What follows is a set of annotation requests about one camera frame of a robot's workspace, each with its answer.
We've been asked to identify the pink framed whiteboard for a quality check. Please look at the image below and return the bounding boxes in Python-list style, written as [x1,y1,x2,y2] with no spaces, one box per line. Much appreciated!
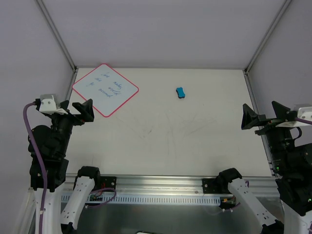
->
[73,64,139,117]

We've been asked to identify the blue whiteboard eraser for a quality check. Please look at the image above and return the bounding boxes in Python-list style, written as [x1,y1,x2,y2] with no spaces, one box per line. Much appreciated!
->
[176,87,186,99]

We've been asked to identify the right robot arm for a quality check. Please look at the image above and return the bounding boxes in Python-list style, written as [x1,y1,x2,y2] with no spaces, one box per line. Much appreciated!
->
[213,101,312,234]

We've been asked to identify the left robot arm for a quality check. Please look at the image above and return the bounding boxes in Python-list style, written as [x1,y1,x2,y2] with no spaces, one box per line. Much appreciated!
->
[22,95,101,234]

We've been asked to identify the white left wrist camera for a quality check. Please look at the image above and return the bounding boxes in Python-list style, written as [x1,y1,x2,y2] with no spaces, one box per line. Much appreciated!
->
[39,94,68,115]

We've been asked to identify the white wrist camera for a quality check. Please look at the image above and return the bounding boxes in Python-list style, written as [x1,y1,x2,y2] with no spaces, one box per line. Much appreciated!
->
[277,104,312,128]
[39,94,68,115]

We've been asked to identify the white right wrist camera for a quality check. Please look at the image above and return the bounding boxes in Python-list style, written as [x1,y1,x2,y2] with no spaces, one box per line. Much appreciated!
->
[277,104,312,128]

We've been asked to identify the aluminium mounting rail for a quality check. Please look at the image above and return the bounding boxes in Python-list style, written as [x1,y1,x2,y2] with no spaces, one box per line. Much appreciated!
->
[63,174,281,197]

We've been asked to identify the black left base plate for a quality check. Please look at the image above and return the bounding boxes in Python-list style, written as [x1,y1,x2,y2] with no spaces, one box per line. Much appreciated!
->
[97,175,117,191]

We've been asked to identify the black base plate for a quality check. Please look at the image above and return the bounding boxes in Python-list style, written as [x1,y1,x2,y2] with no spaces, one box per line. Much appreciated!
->
[201,178,230,195]
[97,175,117,191]

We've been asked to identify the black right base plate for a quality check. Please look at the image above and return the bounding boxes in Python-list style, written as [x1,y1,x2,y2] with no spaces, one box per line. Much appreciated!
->
[201,178,230,195]

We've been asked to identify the left aluminium frame post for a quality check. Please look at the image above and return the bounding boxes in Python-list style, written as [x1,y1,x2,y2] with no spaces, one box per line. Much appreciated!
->
[36,0,78,73]

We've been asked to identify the aluminium frame post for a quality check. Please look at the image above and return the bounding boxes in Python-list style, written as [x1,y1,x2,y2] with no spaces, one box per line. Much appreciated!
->
[36,0,78,73]
[244,0,293,74]

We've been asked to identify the white slotted cable duct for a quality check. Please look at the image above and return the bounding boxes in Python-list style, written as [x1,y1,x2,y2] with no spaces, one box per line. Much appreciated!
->
[61,193,221,206]

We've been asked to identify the right aluminium frame post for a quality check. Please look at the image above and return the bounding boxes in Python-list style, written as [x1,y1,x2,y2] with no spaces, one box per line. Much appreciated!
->
[244,0,293,74]

